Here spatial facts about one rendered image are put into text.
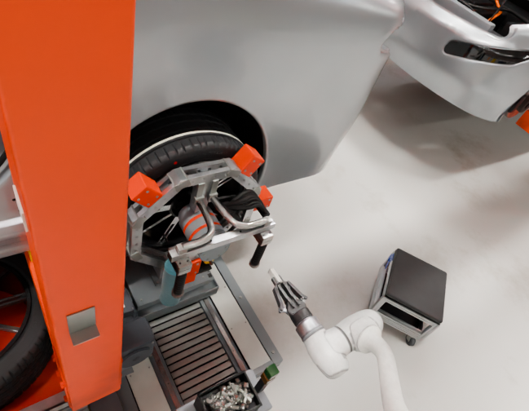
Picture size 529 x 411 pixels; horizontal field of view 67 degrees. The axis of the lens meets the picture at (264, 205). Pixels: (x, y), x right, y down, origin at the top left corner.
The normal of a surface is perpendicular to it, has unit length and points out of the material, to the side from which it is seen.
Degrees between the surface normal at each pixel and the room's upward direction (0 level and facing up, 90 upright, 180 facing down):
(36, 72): 90
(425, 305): 0
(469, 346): 0
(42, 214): 90
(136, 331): 0
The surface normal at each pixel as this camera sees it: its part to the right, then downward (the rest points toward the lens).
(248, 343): 0.26, -0.66
